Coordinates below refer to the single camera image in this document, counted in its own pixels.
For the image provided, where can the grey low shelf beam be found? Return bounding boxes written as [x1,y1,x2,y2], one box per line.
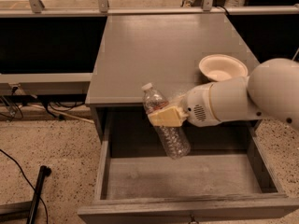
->
[0,73,92,95]

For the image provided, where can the clear plastic water bottle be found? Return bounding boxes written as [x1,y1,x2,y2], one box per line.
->
[142,83,191,160]

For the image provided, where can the tangled cables under shelf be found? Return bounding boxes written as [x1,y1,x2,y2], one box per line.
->
[0,86,87,122]

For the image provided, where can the grey open top drawer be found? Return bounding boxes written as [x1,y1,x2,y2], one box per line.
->
[78,106,299,224]

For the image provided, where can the black floor cable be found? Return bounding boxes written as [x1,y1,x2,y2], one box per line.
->
[0,148,50,224]

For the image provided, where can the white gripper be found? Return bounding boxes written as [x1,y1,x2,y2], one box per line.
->
[148,82,221,127]

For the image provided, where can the white paper bowl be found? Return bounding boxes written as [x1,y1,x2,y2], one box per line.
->
[198,54,248,81]

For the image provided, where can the grey wooden cabinet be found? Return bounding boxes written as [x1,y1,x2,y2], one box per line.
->
[85,13,285,142]

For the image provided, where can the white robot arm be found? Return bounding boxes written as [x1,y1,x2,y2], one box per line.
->
[148,59,299,130]

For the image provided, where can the black metal stand leg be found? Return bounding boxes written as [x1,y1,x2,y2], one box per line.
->
[0,165,52,224]

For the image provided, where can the grey metal railing frame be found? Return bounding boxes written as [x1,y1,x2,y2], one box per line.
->
[0,0,299,19]

